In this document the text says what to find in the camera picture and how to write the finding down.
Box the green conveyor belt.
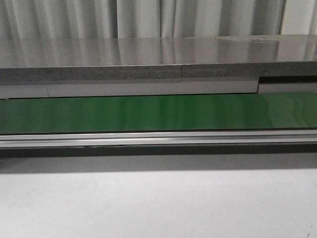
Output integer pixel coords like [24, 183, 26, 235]
[0, 92, 317, 134]

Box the white pleated curtain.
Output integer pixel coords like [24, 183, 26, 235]
[0, 0, 317, 40]

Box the grey stone counter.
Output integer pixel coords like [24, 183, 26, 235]
[0, 34, 317, 99]

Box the aluminium conveyor side rail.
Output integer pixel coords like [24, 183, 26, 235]
[0, 129, 317, 148]

